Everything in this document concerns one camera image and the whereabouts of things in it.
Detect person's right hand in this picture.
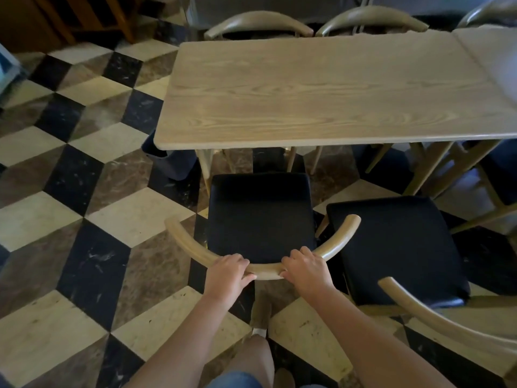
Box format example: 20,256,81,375
280,246,335,297

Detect person's left hand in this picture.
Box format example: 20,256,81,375
203,254,257,309

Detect wooden chair with black seat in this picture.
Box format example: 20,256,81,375
315,196,517,376
164,172,362,316

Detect person's left forearm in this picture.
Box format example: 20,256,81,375
125,293,243,388

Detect person's right forearm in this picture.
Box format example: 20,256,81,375
301,285,457,388

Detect beige shoe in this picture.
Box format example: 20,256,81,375
274,368,296,388
250,294,272,330

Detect person's leg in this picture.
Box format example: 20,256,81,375
226,334,275,388

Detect blue denim shorts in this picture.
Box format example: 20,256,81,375
207,371,263,388

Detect dark blue waste bin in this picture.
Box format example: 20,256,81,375
141,131,199,181

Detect light wooden table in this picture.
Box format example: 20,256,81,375
452,25,517,107
153,29,517,198

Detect wooden chair with dark seat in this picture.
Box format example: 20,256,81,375
428,139,517,235

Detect wooden chair with curved backrest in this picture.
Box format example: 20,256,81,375
204,11,314,41
456,0,517,29
315,6,429,37

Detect light blue container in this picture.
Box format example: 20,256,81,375
0,43,22,95

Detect brown wooden furniture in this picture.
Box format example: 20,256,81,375
0,0,142,53

